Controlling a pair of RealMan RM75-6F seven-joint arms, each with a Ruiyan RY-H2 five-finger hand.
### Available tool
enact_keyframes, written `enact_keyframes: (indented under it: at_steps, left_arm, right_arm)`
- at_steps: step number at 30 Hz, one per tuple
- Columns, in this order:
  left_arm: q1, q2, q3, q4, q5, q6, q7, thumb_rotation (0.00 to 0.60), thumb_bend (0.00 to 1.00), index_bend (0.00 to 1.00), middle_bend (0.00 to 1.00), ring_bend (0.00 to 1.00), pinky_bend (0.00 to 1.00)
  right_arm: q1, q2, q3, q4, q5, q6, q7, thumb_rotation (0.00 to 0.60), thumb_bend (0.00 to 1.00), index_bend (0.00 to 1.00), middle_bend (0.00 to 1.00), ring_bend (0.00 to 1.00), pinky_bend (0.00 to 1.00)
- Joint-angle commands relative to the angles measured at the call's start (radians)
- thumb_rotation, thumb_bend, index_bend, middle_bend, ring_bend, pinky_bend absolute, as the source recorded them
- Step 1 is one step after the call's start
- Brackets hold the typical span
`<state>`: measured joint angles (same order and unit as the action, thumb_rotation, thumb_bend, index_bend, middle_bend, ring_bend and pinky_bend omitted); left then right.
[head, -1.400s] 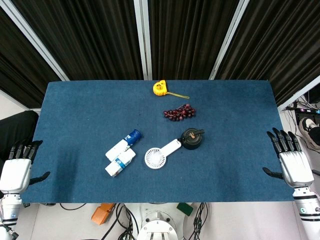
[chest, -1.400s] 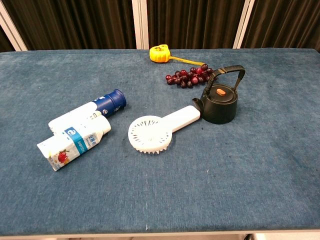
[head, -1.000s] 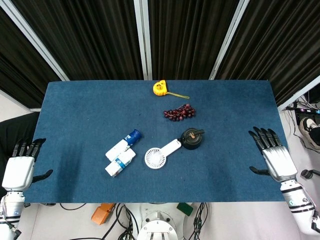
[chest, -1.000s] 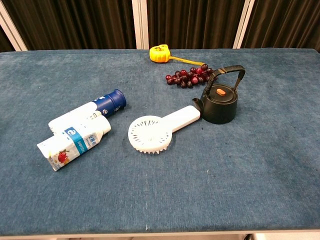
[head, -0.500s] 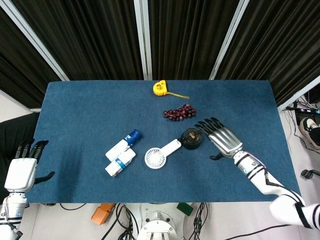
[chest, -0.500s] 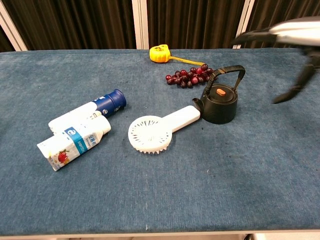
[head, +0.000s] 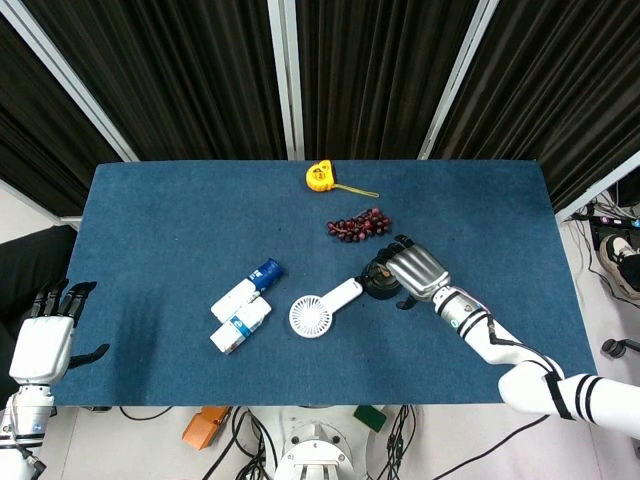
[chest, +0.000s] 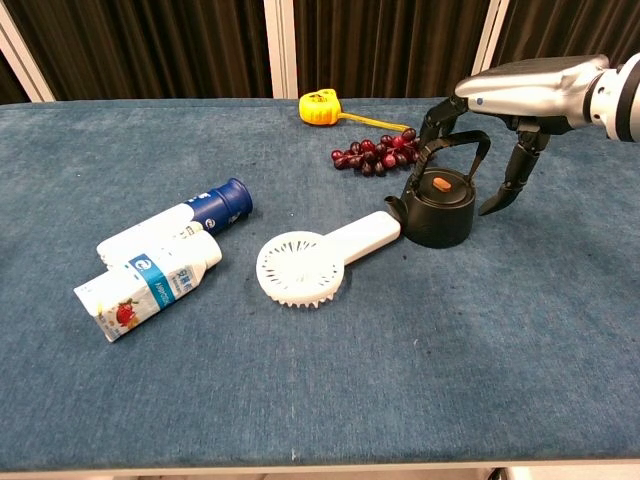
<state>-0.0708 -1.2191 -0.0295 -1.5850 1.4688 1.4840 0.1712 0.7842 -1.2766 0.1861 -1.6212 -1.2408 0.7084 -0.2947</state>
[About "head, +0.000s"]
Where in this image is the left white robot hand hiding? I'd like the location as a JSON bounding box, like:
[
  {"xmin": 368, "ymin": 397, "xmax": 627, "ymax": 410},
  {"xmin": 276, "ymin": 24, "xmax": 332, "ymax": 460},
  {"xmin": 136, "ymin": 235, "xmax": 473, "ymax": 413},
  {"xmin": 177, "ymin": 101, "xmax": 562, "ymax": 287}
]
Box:
[{"xmin": 8, "ymin": 278, "xmax": 111, "ymax": 386}]

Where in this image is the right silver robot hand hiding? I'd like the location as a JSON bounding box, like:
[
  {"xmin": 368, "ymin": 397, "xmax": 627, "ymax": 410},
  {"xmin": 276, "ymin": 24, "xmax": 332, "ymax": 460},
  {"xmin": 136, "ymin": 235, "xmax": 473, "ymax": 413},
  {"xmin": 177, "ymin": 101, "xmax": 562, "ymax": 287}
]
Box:
[{"xmin": 372, "ymin": 234, "xmax": 451, "ymax": 310}]

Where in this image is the black round object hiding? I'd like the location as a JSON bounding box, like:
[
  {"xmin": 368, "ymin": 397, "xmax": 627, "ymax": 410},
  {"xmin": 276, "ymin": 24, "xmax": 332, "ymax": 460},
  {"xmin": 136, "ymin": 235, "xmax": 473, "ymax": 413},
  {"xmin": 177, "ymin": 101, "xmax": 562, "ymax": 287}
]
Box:
[{"xmin": 358, "ymin": 260, "xmax": 402, "ymax": 301}]

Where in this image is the red grape bunch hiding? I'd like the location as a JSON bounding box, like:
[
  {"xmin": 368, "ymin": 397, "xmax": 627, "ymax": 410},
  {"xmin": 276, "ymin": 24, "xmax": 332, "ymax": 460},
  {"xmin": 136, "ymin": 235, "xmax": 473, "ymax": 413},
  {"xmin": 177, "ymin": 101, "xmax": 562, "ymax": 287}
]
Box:
[{"xmin": 326, "ymin": 207, "xmax": 394, "ymax": 245}]

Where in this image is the white handheld fan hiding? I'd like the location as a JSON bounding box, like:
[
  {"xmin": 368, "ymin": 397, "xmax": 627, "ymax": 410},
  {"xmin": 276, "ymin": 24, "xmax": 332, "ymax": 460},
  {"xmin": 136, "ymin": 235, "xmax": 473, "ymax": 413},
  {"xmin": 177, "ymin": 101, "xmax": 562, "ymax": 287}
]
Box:
[{"xmin": 288, "ymin": 278, "xmax": 365, "ymax": 340}]

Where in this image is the yellow tape measure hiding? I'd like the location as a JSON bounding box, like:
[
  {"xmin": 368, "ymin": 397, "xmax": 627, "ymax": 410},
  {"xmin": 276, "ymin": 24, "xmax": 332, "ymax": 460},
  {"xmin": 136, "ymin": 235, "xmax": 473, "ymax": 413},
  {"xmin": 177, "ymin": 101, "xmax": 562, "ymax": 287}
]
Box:
[{"xmin": 305, "ymin": 159, "xmax": 380, "ymax": 199}]

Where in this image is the green block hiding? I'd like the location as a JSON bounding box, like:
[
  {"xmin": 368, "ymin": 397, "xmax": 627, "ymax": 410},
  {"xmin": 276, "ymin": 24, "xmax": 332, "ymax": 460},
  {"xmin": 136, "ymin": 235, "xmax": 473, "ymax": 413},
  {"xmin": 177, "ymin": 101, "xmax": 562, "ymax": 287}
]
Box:
[{"xmin": 353, "ymin": 405, "xmax": 389, "ymax": 431}]

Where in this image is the orange box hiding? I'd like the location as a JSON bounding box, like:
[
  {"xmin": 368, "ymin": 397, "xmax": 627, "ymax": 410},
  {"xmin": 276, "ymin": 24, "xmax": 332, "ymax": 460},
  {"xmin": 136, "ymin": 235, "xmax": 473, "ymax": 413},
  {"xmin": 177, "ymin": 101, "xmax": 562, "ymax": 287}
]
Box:
[{"xmin": 181, "ymin": 406, "xmax": 231, "ymax": 446}]

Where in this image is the white bottle with blue cap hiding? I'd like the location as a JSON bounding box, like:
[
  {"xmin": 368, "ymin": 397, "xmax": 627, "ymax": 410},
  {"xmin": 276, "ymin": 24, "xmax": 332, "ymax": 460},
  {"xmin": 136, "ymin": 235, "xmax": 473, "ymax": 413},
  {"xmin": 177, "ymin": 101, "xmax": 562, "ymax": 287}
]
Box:
[{"xmin": 210, "ymin": 257, "xmax": 285, "ymax": 324}]

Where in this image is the white strawberry yogurt bottle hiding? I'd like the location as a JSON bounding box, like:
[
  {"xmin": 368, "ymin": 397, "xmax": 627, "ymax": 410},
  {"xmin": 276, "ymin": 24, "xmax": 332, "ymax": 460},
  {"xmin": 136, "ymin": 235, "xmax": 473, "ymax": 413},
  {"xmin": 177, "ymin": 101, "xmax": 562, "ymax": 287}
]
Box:
[{"xmin": 209, "ymin": 297, "xmax": 273, "ymax": 355}]

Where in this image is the black power strip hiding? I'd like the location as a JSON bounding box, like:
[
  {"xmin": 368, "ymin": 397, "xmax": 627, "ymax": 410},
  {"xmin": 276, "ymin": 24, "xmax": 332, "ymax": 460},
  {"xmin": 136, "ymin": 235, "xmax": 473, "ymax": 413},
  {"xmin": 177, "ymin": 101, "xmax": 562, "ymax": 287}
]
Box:
[{"xmin": 572, "ymin": 210, "xmax": 640, "ymax": 232}]

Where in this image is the white robot torso base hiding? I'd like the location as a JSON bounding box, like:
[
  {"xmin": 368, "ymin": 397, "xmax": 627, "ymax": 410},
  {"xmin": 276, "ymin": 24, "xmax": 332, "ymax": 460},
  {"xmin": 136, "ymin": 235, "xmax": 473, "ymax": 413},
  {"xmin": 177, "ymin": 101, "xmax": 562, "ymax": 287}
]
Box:
[{"xmin": 273, "ymin": 404, "xmax": 374, "ymax": 480}]

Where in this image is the blue table cloth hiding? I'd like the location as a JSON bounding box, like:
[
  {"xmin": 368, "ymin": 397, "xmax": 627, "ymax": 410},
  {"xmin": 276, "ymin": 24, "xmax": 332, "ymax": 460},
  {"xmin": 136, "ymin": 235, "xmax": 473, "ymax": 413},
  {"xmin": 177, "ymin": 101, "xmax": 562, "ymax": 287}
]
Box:
[{"xmin": 49, "ymin": 159, "xmax": 599, "ymax": 407}]

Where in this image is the black pleated curtain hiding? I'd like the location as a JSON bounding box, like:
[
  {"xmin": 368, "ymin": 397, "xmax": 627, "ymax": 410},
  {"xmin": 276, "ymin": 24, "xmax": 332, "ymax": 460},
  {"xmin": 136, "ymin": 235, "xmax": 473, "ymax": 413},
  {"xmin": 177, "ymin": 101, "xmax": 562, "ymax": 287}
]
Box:
[
  {"xmin": 0, "ymin": 14, "xmax": 121, "ymax": 217},
  {"xmin": 431, "ymin": 0, "xmax": 640, "ymax": 214},
  {"xmin": 296, "ymin": 0, "xmax": 482, "ymax": 161},
  {"xmin": 22, "ymin": 0, "xmax": 290, "ymax": 162}
]

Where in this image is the black and white sneaker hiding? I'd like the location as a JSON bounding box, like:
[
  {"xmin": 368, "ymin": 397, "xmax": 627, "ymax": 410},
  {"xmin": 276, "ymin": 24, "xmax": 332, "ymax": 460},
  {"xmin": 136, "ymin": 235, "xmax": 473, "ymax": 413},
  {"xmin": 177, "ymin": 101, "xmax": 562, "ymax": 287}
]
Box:
[{"xmin": 598, "ymin": 234, "xmax": 640, "ymax": 300}]

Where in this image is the black chair caster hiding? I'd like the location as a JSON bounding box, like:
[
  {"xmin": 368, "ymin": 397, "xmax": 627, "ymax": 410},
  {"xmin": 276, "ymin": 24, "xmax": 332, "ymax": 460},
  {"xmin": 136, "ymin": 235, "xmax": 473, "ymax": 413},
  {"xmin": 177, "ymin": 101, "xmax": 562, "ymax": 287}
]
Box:
[{"xmin": 601, "ymin": 337, "xmax": 640, "ymax": 359}]

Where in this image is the black cable bundle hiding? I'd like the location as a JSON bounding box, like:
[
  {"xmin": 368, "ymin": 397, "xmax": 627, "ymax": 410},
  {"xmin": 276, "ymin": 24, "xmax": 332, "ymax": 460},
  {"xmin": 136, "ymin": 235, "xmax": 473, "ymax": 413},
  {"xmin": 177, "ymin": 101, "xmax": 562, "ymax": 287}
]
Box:
[
  {"xmin": 227, "ymin": 405, "xmax": 279, "ymax": 480},
  {"xmin": 372, "ymin": 404, "xmax": 424, "ymax": 480}
]

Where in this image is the white frame post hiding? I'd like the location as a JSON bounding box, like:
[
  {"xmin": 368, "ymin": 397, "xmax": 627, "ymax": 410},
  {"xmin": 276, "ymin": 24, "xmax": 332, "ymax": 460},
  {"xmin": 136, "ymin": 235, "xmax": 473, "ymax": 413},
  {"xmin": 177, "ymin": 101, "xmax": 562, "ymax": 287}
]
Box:
[
  {"xmin": 417, "ymin": 0, "xmax": 497, "ymax": 161},
  {"xmin": 554, "ymin": 160, "xmax": 640, "ymax": 222},
  {"xmin": 0, "ymin": 0, "xmax": 140, "ymax": 163},
  {"xmin": 267, "ymin": 0, "xmax": 306, "ymax": 161}
]

